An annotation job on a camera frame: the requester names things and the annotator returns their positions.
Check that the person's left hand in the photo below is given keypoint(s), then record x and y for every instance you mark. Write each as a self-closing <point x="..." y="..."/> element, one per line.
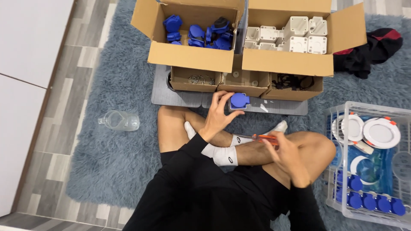
<point x="215" y="119"/>

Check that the person's right hand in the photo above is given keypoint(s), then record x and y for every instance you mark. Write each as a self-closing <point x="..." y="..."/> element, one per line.
<point x="289" y="160"/>

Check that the person's right fingers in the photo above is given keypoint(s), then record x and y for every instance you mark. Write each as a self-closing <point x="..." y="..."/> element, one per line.
<point x="276" y="143"/>

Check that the blue round socket unit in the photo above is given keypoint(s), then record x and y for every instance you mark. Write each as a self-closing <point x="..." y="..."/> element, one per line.
<point x="240" y="101"/>

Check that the person's right leg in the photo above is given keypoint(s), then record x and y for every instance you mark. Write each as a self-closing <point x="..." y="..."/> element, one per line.
<point x="308" y="147"/>

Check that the person's leg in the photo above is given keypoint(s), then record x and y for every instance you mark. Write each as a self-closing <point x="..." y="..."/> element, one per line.
<point x="171" y="128"/>
<point x="308" y="147"/>

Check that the white sock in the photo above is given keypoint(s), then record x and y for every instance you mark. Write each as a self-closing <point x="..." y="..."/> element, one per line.
<point x="244" y="140"/>
<point x="221" y="154"/>

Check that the white plastic scrap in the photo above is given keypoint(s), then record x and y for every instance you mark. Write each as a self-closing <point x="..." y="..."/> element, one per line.
<point x="264" y="108"/>

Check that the black shorts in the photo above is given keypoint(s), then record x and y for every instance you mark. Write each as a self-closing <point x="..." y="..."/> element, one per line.
<point x="257" y="186"/>

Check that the small cardboard box with gaskets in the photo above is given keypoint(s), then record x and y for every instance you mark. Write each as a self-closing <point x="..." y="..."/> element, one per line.
<point x="289" y="94"/>

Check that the heap of black rubber gaskets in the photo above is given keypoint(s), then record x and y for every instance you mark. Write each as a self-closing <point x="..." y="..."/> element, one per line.
<point x="290" y="81"/>

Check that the small cardboard box, white discs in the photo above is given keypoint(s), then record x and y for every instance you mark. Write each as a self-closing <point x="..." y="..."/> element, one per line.
<point x="242" y="89"/>

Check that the small white plastic disc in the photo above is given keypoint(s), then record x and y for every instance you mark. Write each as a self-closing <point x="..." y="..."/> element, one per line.
<point x="254" y="83"/>
<point x="236" y="74"/>

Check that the white round downlight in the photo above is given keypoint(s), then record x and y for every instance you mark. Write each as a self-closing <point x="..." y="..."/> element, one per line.
<point x="381" y="133"/>
<point x="353" y="128"/>

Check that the clear plastic basket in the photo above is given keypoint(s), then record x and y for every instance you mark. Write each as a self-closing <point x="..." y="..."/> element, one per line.
<point x="334" y="199"/>

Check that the large cardboard box, white parts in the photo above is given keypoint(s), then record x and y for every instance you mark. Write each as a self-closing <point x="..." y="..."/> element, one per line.
<point x="285" y="62"/>

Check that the black shirt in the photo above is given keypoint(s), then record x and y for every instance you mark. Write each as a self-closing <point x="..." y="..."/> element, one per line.
<point x="199" y="205"/>

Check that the heap of metal screws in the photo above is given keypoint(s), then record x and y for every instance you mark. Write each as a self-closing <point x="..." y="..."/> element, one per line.
<point x="200" y="80"/>

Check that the pile of white socket housings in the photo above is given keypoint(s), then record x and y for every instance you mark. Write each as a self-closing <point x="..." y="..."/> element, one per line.
<point x="298" y="43"/>

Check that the person's left leg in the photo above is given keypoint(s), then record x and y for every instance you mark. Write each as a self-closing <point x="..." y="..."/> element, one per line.
<point x="171" y="128"/>

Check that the blue plastic bag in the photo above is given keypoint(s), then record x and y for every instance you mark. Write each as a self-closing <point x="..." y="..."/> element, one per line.
<point x="382" y="170"/>

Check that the row of assembled blue sockets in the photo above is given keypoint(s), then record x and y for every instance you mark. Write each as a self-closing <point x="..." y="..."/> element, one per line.
<point x="369" y="202"/>

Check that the small cardboard box with screws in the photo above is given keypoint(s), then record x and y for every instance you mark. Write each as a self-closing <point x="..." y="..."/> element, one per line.
<point x="179" y="85"/>

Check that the black and red garment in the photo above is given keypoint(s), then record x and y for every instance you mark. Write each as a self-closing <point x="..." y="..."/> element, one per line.
<point x="362" y="57"/>

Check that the large cardboard box, blue parts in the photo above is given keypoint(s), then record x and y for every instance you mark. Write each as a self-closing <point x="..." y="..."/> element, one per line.
<point x="189" y="57"/>

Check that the black socket cover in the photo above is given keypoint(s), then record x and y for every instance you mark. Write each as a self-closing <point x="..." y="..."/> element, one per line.
<point x="221" y="22"/>

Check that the pile of blue socket covers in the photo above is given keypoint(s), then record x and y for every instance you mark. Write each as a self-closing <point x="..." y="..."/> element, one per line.
<point x="196" y="33"/>

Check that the clear glass jug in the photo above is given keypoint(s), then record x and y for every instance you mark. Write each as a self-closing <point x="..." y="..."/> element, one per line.
<point x="120" y="121"/>

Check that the grey-blue shaggy rug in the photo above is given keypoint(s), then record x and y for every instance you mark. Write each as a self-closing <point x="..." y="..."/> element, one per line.
<point x="112" y="160"/>

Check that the white cabinet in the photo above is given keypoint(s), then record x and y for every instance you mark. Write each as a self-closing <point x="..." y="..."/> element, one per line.
<point x="22" y="96"/>

